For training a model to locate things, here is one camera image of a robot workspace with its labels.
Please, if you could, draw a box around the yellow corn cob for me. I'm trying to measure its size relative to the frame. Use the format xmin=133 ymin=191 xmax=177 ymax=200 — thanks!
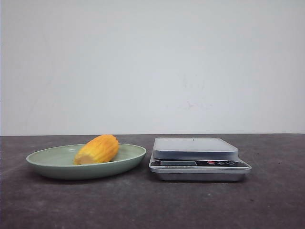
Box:
xmin=73 ymin=135 xmax=119 ymax=165

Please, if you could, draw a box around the silver digital kitchen scale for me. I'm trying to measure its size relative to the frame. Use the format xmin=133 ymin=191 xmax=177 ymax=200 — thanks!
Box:
xmin=149 ymin=137 xmax=252 ymax=181

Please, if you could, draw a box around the light green plate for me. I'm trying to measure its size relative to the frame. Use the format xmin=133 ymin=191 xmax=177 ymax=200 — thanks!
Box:
xmin=26 ymin=144 xmax=146 ymax=180

